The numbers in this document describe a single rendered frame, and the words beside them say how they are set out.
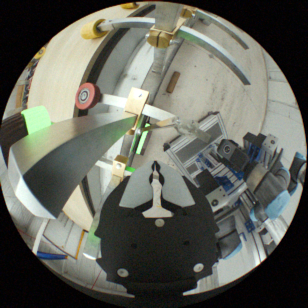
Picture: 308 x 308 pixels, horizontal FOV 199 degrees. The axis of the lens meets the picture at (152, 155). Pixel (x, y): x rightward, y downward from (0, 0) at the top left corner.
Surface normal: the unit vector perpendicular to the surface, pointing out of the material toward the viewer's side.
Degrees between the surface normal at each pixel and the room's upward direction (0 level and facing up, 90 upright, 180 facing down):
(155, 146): 0
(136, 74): 0
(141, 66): 0
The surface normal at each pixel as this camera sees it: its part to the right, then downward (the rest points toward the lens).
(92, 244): 0.36, -0.83
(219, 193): -0.62, -0.69
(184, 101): 0.00, 0.46
